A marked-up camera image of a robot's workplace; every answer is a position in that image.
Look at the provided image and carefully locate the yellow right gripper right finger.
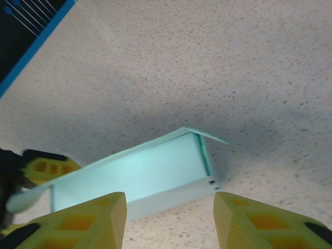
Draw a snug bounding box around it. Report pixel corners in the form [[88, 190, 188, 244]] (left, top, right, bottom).
[[214, 191, 332, 249]]

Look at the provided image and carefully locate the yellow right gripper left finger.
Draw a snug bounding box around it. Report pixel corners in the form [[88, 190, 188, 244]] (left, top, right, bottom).
[[0, 191, 128, 249]]

